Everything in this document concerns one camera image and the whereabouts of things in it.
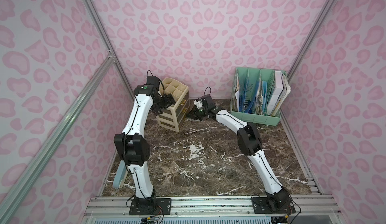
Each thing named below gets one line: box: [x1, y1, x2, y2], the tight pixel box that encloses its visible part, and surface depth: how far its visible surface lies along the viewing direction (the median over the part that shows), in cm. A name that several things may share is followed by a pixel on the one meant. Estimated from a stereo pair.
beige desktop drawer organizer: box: [156, 77, 191, 133], surface depth 93 cm
